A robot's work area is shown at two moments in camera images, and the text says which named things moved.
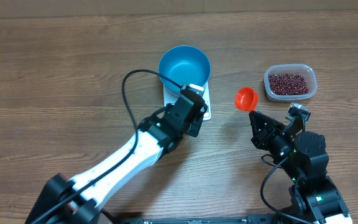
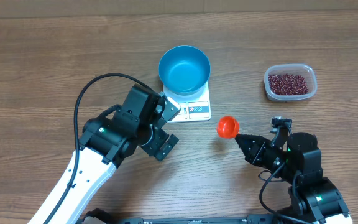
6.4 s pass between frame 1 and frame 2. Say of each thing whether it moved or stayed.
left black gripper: moved
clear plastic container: stayed
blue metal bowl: stayed
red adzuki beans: stayed
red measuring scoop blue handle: moved
